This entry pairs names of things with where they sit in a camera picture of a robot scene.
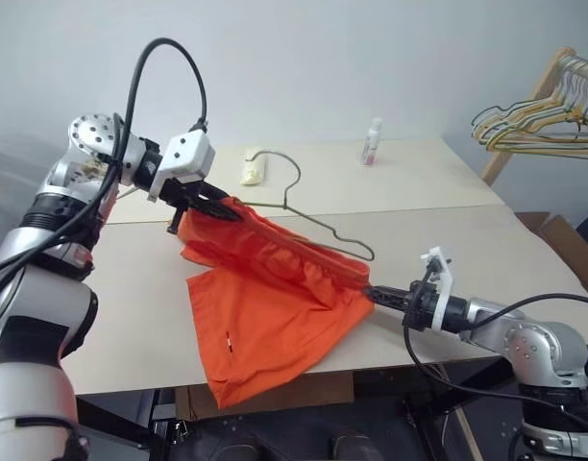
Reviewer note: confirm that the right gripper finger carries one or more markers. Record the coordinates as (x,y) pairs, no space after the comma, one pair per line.
(395,301)
(390,291)

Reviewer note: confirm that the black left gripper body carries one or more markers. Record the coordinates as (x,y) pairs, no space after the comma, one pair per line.
(178,192)

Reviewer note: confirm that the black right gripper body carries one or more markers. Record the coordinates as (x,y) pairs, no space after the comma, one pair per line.
(421,307)

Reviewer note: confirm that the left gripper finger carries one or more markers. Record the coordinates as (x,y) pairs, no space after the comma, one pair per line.
(217,210)
(214,193)

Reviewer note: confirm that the orange shorts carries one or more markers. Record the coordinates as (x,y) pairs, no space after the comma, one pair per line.
(265,312)

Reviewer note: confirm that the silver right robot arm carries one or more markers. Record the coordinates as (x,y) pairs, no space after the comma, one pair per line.
(534,341)

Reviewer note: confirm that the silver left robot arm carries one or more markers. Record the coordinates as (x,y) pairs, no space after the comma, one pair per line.
(39,298)

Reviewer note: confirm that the white pink spray bottle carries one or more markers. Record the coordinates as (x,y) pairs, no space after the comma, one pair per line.
(371,149)

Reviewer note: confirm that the open cardboard box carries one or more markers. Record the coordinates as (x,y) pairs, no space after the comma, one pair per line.
(560,249)

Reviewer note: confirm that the dark brown rounded shape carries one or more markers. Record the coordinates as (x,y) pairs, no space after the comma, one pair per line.
(350,446)
(251,446)

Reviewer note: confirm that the wooden clothes rack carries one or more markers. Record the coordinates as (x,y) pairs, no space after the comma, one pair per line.
(544,91)

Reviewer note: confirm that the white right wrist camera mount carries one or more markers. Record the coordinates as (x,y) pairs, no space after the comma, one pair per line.
(442,307)

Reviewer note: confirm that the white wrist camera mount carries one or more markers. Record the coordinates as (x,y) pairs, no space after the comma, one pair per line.
(442,307)
(188,153)

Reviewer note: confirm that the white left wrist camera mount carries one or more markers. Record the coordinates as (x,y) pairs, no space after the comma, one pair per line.
(188,153)

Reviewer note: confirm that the black table frame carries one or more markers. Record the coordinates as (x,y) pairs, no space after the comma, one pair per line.
(162,432)

